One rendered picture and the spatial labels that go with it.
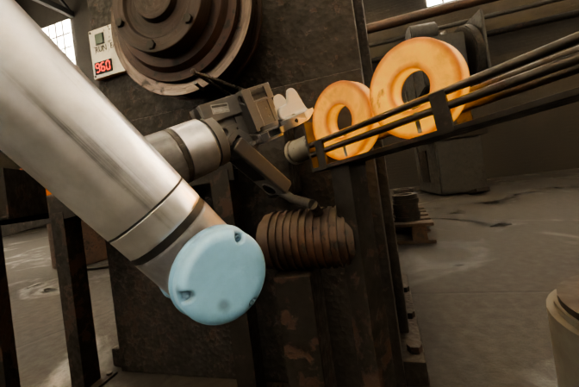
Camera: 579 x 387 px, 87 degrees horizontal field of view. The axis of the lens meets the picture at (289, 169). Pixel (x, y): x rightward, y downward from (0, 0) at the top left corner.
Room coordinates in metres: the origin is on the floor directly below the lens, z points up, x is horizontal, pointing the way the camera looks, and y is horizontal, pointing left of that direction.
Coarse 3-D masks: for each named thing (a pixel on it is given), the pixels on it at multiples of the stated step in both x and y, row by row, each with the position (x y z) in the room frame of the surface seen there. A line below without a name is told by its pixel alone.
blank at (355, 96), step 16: (320, 96) 0.63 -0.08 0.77; (336, 96) 0.59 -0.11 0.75; (352, 96) 0.56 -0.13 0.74; (368, 96) 0.54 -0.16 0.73; (320, 112) 0.63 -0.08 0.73; (336, 112) 0.63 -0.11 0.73; (352, 112) 0.56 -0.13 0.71; (368, 112) 0.54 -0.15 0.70; (320, 128) 0.64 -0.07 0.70; (336, 128) 0.63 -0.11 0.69; (368, 128) 0.54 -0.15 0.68; (352, 144) 0.57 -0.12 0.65; (368, 144) 0.56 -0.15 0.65
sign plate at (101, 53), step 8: (96, 32) 1.11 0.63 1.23; (104, 32) 1.10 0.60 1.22; (104, 40) 1.10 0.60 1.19; (112, 40) 1.09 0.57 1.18; (96, 48) 1.12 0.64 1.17; (104, 48) 1.11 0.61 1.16; (112, 48) 1.10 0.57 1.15; (96, 56) 1.12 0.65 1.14; (104, 56) 1.11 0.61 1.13; (112, 56) 1.10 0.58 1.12; (104, 64) 1.10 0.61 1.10; (112, 64) 1.10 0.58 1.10; (120, 64) 1.09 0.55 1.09; (96, 72) 1.12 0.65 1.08; (104, 72) 1.11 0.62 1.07; (112, 72) 1.10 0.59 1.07; (120, 72) 1.09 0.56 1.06
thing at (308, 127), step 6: (306, 126) 0.65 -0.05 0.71; (312, 126) 0.66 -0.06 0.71; (306, 132) 0.64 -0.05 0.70; (312, 132) 0.65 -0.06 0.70; (306, 138) 0.64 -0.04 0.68; (312, 138) 0.65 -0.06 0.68; (312, 150) 0.64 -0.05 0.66; (312, 162) 0.64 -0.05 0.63; (330, 162) 0.67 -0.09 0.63; (312, 168) 0.64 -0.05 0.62
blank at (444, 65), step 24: (408, 48) 0.47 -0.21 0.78; (432, 48) 0.44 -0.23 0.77; (384, 72) 0.50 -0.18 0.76; (408, 72) 0.49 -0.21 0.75; (432, 72) 0.44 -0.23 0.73; (456, 72) 0.42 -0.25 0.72; (384, 96) 0.51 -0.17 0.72; (456, 96) 0.42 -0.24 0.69; (384, 120) 0.51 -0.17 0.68; (432, 120) 0.45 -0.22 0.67
